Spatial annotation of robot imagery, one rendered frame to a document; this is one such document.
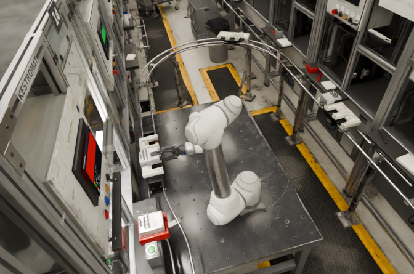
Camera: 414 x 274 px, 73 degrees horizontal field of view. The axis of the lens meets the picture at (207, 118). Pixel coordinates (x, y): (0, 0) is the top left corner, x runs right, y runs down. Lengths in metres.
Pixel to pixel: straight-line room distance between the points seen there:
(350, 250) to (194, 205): 1.36
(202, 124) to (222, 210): 0.59
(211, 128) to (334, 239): 1.73
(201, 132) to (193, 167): 0.92
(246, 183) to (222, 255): 0.44
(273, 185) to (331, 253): 0.84
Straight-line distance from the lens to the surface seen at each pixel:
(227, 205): 1.65
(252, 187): 1.74
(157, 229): 1.57
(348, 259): 2.68
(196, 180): 2.09
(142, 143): 2.17
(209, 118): 1.30
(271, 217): 1.94
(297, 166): 3.07
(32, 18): 1.25
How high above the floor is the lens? 2.36
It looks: 41 degrees down
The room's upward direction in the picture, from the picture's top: 6 degrees counter-clockwise
